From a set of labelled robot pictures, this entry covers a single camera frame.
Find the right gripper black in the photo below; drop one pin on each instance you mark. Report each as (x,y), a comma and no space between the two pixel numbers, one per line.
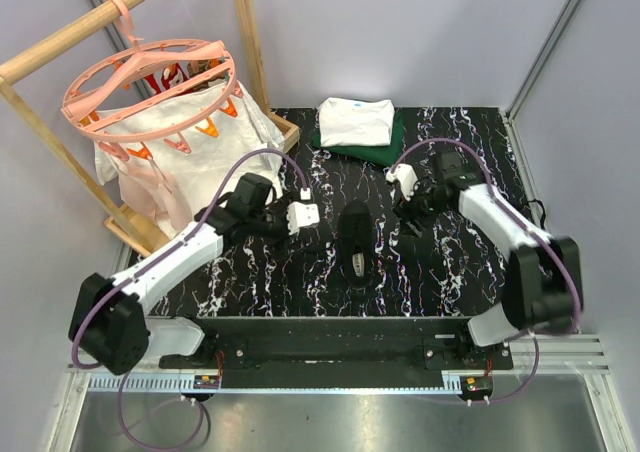
(408,208)

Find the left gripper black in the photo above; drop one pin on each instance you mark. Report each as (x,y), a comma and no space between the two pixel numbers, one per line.
(284,214)

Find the black canvas sneaker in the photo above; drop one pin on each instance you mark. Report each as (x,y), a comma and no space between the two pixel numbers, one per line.
(355,241)

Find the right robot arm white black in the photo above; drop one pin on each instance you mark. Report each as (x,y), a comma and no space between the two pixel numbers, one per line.
(542,277)

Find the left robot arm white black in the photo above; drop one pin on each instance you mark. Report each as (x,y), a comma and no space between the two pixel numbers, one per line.
(110,321)

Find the folded green garment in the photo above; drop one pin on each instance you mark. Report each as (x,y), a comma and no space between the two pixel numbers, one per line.
(385,156)

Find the white cloth hanging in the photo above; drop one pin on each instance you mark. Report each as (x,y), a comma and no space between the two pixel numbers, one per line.
(216,144)

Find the folded white t-shirt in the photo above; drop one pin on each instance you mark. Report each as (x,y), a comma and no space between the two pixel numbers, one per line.
(344,122)

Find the pink cloth hanging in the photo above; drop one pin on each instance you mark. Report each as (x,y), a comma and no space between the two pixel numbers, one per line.
(156,196)

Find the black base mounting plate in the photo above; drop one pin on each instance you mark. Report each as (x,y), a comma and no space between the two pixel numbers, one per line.
(332,338)

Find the pink round clip hanger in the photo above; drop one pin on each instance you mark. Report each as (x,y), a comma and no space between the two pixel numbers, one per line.
(165,70)

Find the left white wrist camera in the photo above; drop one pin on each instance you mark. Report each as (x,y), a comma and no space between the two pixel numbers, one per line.
(302,212)

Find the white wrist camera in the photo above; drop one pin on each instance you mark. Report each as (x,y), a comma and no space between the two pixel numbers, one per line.
(405,177)
(302,212)

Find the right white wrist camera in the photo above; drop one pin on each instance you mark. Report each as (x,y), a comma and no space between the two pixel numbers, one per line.
(405,177)

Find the aluminium rail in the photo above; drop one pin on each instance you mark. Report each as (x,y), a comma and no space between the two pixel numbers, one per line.
(424,373)

